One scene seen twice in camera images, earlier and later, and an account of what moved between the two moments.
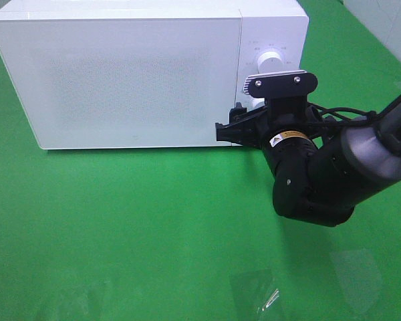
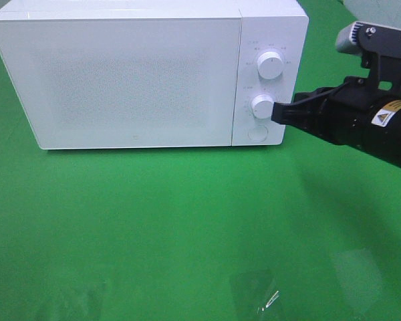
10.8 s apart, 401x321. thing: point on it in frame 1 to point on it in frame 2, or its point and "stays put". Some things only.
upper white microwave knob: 270,61 stays put
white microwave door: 123,82 stays put
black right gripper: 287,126 to 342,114
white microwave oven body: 142,74 stays put
